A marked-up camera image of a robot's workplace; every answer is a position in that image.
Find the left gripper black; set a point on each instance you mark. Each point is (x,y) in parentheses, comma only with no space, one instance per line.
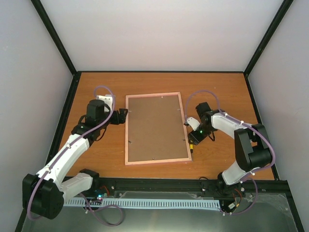
(117,121)

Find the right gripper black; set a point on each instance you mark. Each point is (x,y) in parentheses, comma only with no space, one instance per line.
(195,138)

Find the black corner post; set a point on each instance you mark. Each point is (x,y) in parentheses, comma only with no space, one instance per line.
(279,16)
(53,34)

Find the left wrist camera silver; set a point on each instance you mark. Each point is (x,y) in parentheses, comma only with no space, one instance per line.
(107,99)

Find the pink wooden picture frame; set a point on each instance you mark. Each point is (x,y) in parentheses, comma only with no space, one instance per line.
(126,125)

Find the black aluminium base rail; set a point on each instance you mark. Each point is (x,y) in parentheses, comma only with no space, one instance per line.
(201,187)

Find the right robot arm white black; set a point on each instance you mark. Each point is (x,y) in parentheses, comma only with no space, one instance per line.
(253,151)

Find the yellow handled screwdriver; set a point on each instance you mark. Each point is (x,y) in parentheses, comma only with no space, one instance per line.
(191,151)

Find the left black corner post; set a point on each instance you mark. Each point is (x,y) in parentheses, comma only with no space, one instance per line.
(53,34)

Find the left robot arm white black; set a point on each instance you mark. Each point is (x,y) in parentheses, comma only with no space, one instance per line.
(45,192)

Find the right black corner post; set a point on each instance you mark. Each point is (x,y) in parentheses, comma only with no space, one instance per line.
(279,16)

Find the light blue slotted cable duct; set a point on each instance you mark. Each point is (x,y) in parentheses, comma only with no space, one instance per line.
(158,204)

